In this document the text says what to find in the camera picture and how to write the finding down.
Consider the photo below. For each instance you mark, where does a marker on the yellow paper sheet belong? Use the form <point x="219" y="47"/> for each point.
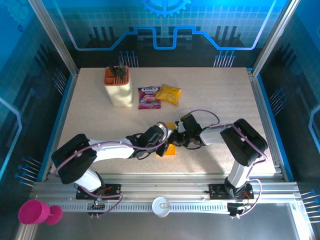
<point x="171" y="151"/>

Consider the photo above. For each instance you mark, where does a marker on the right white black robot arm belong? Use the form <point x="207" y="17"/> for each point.
<point x="247" y="142"/>

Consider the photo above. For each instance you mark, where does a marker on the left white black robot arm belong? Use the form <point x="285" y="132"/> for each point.
<point x="75" y="160"/>

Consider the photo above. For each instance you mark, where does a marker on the yellow snack bag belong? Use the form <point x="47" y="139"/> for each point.
<point x="170" y="93"/>

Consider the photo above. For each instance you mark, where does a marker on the purple candy bag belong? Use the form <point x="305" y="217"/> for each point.
<point x="148" y="97"/>

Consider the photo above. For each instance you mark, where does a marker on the orange cream utensil holder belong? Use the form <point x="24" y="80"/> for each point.
<point x="120" y="95"/>

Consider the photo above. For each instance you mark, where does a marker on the black plastic utensil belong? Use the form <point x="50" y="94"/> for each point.
<point x="122" y="71"/>
<point x="113" y="70"/>

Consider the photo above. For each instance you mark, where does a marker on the small circuit board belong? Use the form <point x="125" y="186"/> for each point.
<point x="98" y="206"/>
<point x="235" y="208"/>

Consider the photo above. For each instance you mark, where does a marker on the pink plastic goblet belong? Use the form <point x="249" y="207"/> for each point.
<point x="32" y="212"/>

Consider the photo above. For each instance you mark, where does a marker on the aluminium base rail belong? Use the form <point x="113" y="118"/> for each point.
<point x="162" y="187"/>

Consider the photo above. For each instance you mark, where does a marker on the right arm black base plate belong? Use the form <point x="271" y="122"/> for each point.
<point x="216" y="191"/>

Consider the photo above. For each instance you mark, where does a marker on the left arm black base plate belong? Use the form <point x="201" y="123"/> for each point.
<point x="112" y="191"/>

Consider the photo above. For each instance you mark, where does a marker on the blue-edged aluminium side rail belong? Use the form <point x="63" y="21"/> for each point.
<point x="264" y="112"/>
<point x="58" y="125"/>

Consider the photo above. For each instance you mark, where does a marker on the aluminium upright post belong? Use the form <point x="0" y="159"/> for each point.
<point x="56" y="37"/>
<point x="272" y="37"/>

